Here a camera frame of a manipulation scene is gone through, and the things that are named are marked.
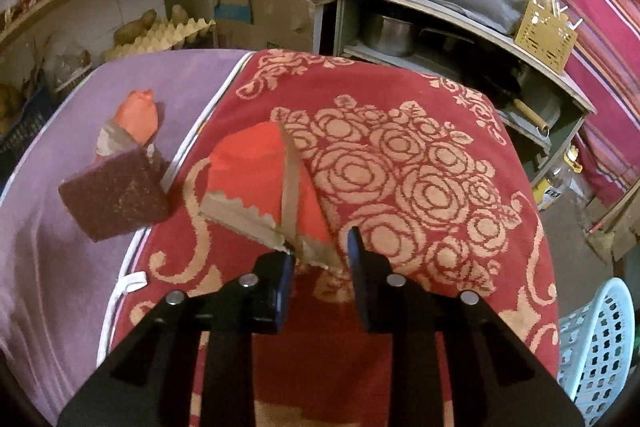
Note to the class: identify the cooking oil bottle on floor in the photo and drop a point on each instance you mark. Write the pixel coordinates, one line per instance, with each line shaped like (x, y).
(558, 178)

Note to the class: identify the steel pot in cabinet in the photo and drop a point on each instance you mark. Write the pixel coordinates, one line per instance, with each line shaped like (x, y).
(389, 36)

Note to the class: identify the cardboard box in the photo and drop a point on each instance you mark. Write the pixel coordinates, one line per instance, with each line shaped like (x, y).
(298, 25)

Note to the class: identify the dark blue plastic crate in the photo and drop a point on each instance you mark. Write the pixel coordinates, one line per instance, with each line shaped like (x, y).
(36, 113)

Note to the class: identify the grey low shelf cabinet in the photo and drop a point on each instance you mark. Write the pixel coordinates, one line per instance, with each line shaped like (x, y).
(448, 44)

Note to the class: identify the light blue plastic basket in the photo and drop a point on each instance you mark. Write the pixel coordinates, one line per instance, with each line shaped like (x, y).
(596, 343)

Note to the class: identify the yellow utensil holder box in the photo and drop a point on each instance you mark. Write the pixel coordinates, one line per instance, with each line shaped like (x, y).
(547, 33)

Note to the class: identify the red gold patterned mat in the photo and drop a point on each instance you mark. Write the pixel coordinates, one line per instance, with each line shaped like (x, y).
(421, 165)

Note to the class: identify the red gold paper packet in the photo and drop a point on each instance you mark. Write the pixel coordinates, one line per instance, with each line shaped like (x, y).
(258, 186)

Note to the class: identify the striped red curtain cloth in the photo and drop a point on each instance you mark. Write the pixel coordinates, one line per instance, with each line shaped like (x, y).
(605, 65)

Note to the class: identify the wooden handled pan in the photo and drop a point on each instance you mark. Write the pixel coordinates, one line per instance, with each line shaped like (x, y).
(531, 116)

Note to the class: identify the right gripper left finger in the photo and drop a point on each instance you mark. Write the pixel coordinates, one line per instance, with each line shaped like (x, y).
(149, 377)

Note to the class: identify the yellow egg tray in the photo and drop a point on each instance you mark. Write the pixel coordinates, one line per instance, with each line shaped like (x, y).
(164, 36)

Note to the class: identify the orange plastic wrapper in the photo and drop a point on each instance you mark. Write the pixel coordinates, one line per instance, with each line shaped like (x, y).
(134, 124)

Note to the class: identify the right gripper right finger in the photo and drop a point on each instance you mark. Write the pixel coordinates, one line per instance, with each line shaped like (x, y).
(458, 343)

